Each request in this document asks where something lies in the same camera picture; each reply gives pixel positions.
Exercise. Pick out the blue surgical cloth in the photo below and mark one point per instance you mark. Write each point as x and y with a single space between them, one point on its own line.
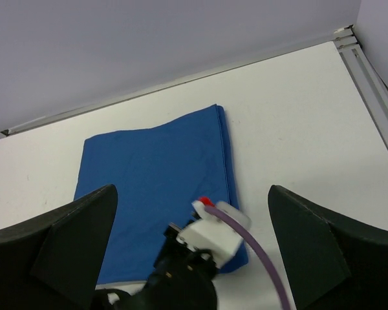
158 173

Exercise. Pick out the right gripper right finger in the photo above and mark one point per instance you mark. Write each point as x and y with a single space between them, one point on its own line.
331 261

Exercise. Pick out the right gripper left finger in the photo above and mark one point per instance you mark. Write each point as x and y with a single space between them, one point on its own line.
53 261

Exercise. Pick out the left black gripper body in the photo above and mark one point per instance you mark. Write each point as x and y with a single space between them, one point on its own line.
182 279

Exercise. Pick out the right aluminium frame rail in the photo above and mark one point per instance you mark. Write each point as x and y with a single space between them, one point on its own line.
372 89

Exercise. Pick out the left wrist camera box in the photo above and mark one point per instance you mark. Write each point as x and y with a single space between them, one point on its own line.
209 232

